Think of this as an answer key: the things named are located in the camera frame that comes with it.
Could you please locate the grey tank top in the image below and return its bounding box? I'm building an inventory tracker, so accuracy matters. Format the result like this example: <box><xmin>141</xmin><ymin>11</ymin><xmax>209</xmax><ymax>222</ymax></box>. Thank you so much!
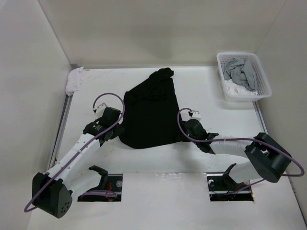
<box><xmin>222</xmin><ymin>58</ymin><xmax>258</xmax><ymax>92</ymax></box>

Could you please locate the white plastic basket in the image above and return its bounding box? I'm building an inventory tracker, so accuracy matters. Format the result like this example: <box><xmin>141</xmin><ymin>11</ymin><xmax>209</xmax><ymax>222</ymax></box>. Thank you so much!
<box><xmin>216</xmin><ymin>52</ymin><xmax>272</xmax><ymax>102</ymax></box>

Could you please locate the white tank top in basket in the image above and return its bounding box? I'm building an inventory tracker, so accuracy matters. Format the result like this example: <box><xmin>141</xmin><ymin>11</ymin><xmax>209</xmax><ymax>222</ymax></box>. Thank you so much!
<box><xmin>225</xmin><ymin>80</ymin><xmax>258</xmax><ymax>96</ymax></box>

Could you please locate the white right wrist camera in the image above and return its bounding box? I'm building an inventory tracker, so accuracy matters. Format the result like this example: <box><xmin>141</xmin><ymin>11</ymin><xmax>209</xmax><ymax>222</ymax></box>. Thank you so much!
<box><xmin>188</xmin><ymin>110</ymin><xmax>201</xmax><ymax>121</ymax></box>

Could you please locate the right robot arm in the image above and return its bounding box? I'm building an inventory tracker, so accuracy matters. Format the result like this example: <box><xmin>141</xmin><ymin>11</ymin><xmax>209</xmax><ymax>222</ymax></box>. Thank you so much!
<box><xmin>180</xmin><ymin>119</ymin><xmax>291</xmax><ymax>190</ymax></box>

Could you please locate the folded white tank top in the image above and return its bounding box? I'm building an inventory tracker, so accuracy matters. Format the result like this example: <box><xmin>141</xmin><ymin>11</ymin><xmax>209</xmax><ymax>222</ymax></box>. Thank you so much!
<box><xmin>65</xmin><ymin>67</ymin><xmax>84</xmax><ymax>96</ymax></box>

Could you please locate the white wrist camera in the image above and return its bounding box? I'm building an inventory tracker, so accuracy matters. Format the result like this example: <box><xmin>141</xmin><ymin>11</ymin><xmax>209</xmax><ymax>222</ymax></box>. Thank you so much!
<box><xmin>93</xmin><ymin>103</ymin><xmax>107</xmax><ymax>117</ymax></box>
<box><xmin>188</xmin><ymin>110</ymin><xmax>201</xmax><ymax>121</ymax></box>

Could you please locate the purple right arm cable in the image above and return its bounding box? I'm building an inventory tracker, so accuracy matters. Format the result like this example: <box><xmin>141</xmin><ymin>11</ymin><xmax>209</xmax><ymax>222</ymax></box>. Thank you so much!
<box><xmin>177</xmin><ymin>108</ymin><xmax>305</xmax><ymax>192</ymax></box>

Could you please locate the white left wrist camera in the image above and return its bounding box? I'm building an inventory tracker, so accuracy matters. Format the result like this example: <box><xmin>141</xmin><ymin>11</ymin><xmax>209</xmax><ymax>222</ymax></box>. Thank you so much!
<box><xmin>93</xmin><ymin>103</ymin><xmax>107</xmax><ymax>117</ymax></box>

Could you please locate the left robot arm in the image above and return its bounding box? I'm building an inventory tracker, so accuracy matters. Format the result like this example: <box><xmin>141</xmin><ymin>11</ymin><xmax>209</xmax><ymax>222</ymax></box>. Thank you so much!
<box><xmin>29</xmin><ymin>107</ymin><xmax>124</xmax><ymax>219</ymax></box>

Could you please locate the black tank top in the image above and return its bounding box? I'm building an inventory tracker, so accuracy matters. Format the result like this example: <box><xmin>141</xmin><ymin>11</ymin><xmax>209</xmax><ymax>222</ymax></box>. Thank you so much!
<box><xmin>119</xmin><ymin>68</ymin><xmax>188</xmax><ymax>149</ymax></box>

